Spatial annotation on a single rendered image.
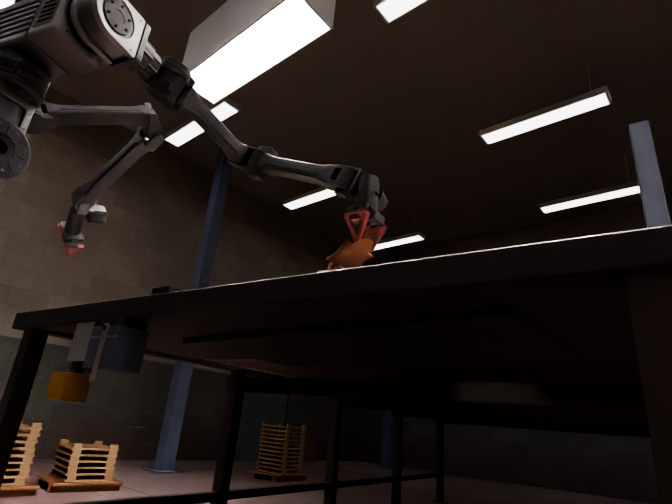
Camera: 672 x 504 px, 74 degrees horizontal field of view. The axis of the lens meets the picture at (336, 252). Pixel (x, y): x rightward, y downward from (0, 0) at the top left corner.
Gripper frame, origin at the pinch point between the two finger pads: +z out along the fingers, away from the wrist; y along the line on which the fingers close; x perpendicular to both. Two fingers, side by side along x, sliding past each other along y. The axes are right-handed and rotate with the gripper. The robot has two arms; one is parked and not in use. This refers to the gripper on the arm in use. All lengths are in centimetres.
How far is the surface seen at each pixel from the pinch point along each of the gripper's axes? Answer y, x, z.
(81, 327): -20, 89, 24
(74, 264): 168, 522, -114
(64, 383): -22, 84, 41
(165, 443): 261, 391, 79
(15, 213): 92, 533, -152
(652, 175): 173, -77, -100
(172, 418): 262, 390, 53
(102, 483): 138, 299, 102
